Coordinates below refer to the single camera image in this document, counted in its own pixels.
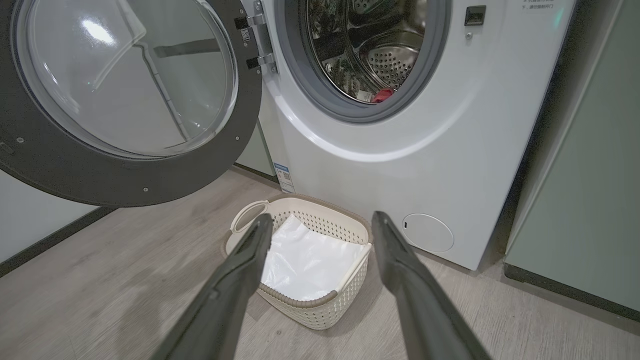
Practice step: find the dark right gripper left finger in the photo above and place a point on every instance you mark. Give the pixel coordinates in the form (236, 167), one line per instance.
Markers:
(225, 300)

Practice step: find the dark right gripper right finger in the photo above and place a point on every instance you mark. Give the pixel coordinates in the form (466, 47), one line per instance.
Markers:
(420, 300)

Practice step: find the red and white jersey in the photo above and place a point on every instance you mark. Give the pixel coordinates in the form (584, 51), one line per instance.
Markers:
(384, 96)

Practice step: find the dark round washing machine door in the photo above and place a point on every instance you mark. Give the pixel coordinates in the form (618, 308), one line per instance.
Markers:
(50, 165)

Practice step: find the white cloth in basket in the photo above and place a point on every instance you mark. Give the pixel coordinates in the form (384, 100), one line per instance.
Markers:
(310, 260)

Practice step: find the cream perforated laundry basket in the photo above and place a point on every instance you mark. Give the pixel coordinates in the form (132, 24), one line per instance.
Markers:
(320, 310)

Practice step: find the white washing machine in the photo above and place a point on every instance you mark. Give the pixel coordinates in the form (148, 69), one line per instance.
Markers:
(475, 125)

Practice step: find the round white filter cover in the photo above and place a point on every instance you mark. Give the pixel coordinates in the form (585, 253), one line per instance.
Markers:
(428, 233)

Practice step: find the blue white energy label sticker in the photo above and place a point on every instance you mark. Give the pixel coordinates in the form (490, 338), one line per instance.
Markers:
(284, 177)

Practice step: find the pale green cabinet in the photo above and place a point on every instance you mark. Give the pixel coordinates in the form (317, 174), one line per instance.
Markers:
(585, 200)

